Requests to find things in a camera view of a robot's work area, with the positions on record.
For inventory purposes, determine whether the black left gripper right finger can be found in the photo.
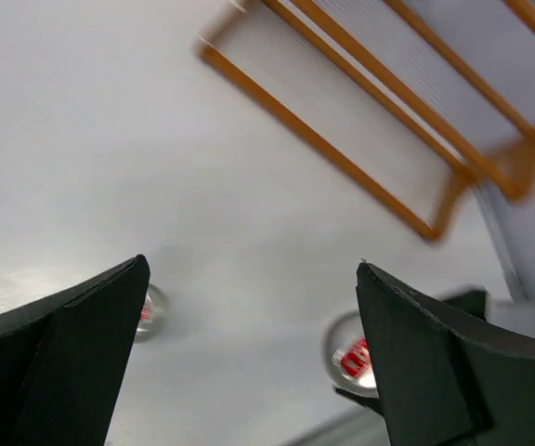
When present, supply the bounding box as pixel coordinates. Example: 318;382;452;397
356;262;535;445

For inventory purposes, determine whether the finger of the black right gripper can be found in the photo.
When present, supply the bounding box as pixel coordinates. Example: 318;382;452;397
334;387;384;416
440;287;488;321

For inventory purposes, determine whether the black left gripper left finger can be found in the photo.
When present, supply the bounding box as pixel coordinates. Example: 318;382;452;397
0;255;150;445

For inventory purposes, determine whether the energy drink can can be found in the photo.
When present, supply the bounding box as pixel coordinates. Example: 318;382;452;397
321;310;378;398
135;284;169;343

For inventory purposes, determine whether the orange wooden two-tier shelf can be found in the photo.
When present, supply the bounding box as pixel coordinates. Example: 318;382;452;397
198;1;535;242

